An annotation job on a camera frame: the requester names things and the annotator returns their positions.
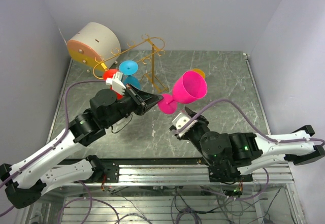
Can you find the gold wire wine glass rack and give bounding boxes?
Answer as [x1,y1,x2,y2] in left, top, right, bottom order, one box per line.
[92,34,169,93]

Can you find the purple camera cable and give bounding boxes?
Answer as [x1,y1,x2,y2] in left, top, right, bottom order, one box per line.
[0,79,109,217]
[175,98,325,147]

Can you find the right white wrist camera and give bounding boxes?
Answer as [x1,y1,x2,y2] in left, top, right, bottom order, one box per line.
[169,110,197,138]

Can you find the red plastic wine glass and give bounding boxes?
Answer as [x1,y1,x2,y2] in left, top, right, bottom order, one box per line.
[103,69,123,100]

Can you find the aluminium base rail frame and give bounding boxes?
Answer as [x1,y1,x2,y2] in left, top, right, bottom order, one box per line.
[22,164,306,223]

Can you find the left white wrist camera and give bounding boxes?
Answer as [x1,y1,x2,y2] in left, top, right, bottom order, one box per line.
[105,72,126,95]

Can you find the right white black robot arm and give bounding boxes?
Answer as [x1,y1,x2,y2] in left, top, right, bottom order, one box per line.
[172,108,324,183]

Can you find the loose cables under frame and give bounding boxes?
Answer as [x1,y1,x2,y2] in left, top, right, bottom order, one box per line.
[58,180,282,224]

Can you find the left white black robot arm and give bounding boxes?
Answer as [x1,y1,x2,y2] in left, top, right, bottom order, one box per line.
[1,85,163,209]

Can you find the magenta plastic wine glass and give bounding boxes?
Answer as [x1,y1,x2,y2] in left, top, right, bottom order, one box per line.
[158,71,208,114]

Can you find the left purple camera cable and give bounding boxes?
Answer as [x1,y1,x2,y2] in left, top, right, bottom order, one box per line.
[0,79,109,217]

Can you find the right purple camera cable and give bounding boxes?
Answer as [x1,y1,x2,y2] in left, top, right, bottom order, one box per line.
[175,98,325,147]

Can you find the beige cylindrical toy box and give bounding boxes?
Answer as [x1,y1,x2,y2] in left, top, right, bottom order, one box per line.
[67,22,121,72]

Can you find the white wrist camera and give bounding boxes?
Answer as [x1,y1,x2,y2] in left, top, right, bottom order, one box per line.
[169,110,197,138]
[105,72,126,95]

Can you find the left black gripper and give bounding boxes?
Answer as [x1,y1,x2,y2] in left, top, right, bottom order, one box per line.
[104,83,163,127]

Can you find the yellow plastic wine glass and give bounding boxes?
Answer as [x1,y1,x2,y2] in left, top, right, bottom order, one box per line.
[192,69,206,79]

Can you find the blue plastic wine glass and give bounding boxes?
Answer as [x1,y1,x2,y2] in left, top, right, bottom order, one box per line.
[118,60,141,89]

